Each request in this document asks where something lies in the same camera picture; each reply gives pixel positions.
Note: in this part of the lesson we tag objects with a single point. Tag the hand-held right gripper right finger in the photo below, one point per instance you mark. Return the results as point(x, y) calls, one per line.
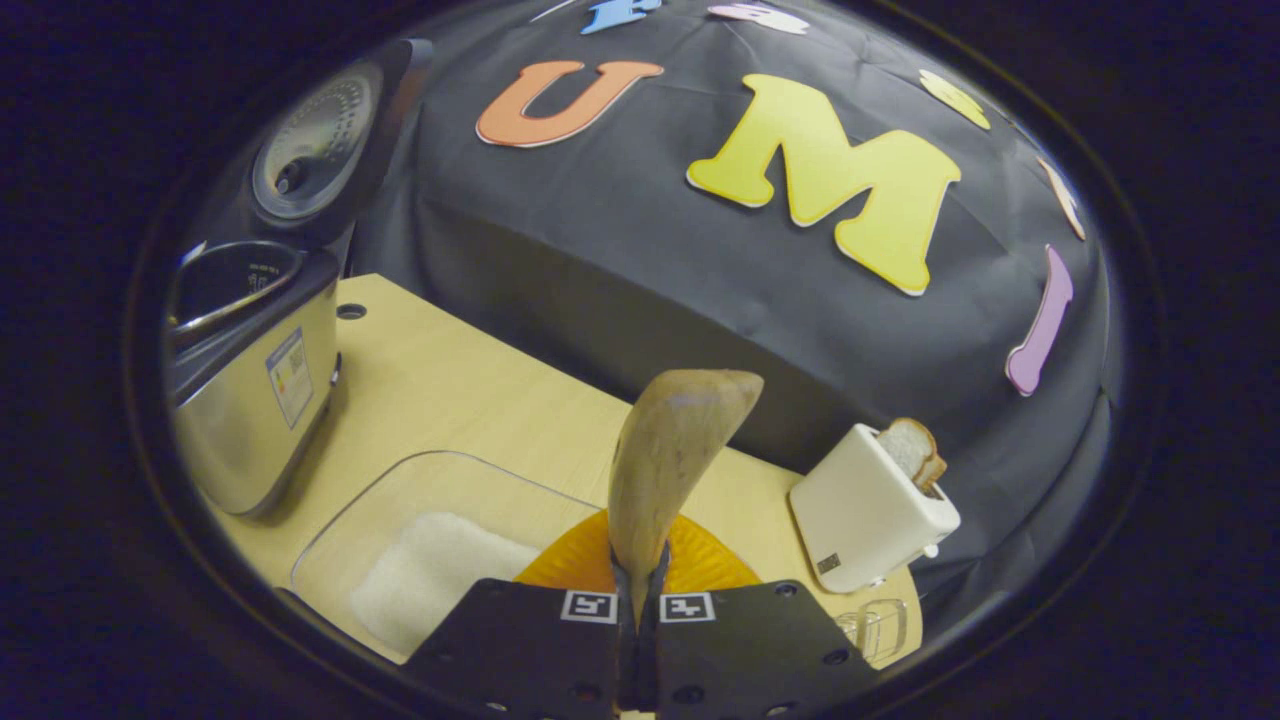
point(760, 650)

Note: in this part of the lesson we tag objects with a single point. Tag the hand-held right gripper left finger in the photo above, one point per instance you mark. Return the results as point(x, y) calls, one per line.
point(530, 650)

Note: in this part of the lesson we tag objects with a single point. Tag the clear chopstick holder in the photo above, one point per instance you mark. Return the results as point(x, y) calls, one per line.
point(880, 630)

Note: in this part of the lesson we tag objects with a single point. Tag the white rice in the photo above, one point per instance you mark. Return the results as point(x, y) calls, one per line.
point(430, 580)

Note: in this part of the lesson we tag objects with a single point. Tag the wooden spoon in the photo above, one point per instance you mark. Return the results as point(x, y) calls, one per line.
point(670, 450)

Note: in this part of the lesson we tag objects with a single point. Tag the black steel rice cooker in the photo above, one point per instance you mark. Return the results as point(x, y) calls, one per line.
point(250, 420)

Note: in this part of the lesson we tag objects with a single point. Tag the clear rice container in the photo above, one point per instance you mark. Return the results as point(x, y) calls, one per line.
point(340, 540)

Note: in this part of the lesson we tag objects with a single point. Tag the white toaster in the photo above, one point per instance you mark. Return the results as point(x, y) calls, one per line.
point(860, 510)

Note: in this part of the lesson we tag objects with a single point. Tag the bread slice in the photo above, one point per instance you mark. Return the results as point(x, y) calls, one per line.
point(915, 450)

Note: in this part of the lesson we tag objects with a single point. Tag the black backdrop cloth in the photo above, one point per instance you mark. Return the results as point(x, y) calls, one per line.
point(650, 250)

